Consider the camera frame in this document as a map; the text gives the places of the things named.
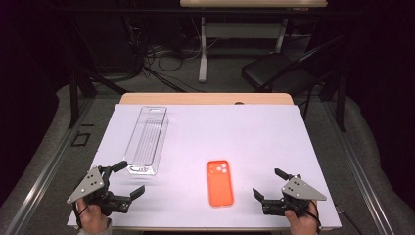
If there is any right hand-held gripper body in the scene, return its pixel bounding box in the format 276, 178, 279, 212
261, 175, 328, 217

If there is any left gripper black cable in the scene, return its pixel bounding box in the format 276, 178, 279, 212
71, 201, 90, 229

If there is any tangle of floor cables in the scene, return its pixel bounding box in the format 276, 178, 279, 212
125, 16, 218, 94

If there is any black metal stand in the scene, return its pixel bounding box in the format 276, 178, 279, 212
67, 19, 131, 129
302, 72, 347, 133

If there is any person's right hand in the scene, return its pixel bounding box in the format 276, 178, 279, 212
284, 200, 323, 235

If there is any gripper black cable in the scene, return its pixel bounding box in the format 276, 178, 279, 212
71, 201, 90, 229
304, 199, 323, 231

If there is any white metal desk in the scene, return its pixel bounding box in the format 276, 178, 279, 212
179, 0, 328, 83

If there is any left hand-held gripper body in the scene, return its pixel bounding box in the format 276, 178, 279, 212
67, 164, 133, 216

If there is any white board sheet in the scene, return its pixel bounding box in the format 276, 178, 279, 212
67, 103, 343, 229

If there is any person's left hand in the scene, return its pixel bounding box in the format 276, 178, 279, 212
75, 197, 113, 235

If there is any aluminium floor rail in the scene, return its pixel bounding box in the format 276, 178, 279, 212
4, 97, 96, 235
321, 97, 397, 235

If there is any black cable beside table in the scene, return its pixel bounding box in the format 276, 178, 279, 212
336, 205, 364, 235

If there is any orange phone case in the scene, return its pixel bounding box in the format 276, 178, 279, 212
206, 160, 235, 208

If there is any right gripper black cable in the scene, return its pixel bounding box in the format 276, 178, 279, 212
304, 199, 323, 231

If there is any wooden table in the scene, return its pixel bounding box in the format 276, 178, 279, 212
73, 92, 339, 232

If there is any clear plastic packaging tray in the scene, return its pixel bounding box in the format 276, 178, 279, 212
122, 106, 170, 176

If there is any black folding chair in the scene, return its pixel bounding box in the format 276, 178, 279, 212
241, 33, 346, 99

